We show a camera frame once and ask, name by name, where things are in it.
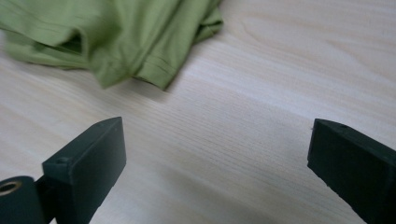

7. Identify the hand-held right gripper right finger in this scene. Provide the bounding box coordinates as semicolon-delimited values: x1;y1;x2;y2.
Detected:
306;118;396;224

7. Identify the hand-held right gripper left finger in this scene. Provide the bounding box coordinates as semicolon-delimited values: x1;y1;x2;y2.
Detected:
42;117;127;224

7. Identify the green garment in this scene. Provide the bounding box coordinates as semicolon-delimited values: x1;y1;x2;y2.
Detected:
0;0;224;91

